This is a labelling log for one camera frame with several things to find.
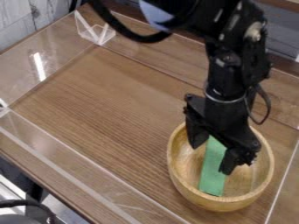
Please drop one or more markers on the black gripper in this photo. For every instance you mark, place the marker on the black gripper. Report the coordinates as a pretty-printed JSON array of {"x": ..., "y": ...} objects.
[{"x": 220, "y": 117}]

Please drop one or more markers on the green rectangular block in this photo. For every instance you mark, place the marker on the green rectangular block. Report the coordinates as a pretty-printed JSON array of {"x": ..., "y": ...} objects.
[{"x": 213, "y": 169}]

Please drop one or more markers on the brown wooden bowl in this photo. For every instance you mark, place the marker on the brown wooden bowl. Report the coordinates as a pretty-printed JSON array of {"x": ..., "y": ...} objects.
[{"x": 245, "y": 185}]

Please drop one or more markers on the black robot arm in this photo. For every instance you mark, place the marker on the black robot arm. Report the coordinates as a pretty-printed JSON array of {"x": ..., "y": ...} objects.
[{"x": 233, "y": 26}]

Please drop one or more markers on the clear acrylic corner bracket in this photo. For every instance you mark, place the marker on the clear acrylic corner bracket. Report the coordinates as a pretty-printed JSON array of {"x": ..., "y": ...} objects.
[{"x": 94, "y": 33}]

